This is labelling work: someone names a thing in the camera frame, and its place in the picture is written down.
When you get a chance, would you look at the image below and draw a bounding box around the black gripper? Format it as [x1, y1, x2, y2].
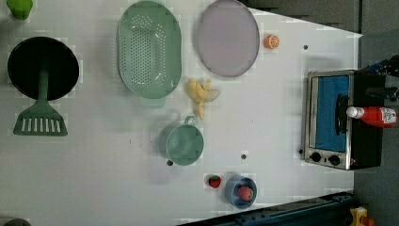
[366, 55, 399, 102]

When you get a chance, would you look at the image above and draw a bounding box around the red ketchup bottle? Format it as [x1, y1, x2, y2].
[346, 106, 398, 128]

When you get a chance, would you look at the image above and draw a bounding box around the black toaster oven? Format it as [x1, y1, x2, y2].
[303, 70, 385, 170]

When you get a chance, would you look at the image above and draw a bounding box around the orange toy half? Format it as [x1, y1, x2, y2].
[263, 34, 279, 49]

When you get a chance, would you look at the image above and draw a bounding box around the grey round plate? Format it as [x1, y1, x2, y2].
[196, 0, 260, 77]

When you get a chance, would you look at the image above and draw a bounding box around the peeled toy banana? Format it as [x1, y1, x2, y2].
[187, 78, 220, 120]

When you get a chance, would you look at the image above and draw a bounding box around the red toy fruit in bowl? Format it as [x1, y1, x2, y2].
[237, 186, 254, 202]

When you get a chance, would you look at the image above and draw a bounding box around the blue small bowl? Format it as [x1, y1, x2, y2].
[225, 174, 257, 209]

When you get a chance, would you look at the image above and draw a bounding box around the red toy strawberry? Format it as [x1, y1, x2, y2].
[208, 175, 221, 188]

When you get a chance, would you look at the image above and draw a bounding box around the green oval colander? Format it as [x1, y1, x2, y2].
[117, 1, 182, 100]

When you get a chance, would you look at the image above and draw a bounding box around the green slotted spatula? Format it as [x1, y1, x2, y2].
[13, 70, 68, 137]

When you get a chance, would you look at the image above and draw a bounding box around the green toy pepper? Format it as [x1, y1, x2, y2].
[7, 0, 33, 21]

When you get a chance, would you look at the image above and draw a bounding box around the dark object at corner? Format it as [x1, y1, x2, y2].
[4, 218, 32, 226]

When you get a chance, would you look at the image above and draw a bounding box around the blue metal frame rail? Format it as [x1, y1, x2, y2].
[179, 192, 359, 226]

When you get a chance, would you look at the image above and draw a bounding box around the green cup with handle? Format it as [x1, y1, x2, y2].
[159, 116, 204, 166]

